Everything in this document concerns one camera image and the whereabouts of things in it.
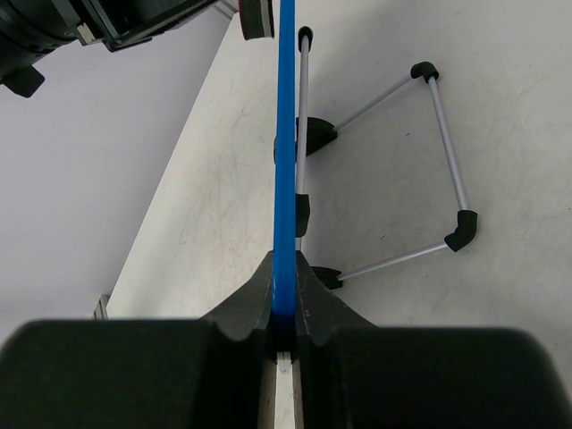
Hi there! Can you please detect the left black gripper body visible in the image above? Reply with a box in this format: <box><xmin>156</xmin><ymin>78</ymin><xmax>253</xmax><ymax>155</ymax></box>
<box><xmin>57</xmin><ymin>0</ymin><xmax>216</xmax><ymax>52</ymax></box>

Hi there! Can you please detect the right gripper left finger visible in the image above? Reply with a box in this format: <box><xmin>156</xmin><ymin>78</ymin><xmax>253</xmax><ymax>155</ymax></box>
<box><xmin>1</xmin><ymin>257</ymin><xmax>276</xmax><ymax>428</ymax></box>

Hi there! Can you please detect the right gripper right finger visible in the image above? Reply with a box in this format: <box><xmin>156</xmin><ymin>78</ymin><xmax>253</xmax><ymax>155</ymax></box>
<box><xmin>294</xmin><ymin>256</ymin><xmax>571</xmax><ymax>428</ymax></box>

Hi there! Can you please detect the red bone-shaped eraser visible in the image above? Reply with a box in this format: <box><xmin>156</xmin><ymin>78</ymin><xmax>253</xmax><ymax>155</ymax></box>
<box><xmin>238</xmin><ymin>0</ymin><xmax>274</xmax><ymax>40</ymax></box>

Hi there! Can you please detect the blue framed whiteboard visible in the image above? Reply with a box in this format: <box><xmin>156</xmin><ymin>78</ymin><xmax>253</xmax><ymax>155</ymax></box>
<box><xmin>271</xmin><ymin>1</ymin><xmax>296</xmax><ymax>354</ymax></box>

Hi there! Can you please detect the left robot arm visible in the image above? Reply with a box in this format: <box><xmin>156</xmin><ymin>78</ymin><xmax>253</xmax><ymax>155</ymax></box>
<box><xmin>1</xmin><ymin>0</ymin><xmax>214</xmax><ymax>98</ymax></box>

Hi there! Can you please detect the whiteboard wire stand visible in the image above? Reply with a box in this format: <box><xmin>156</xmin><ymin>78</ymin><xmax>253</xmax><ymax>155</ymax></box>
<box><xmin>294</xmin><ymin>26</ymin><xmax>479</xmax><ymax>290</ymax></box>

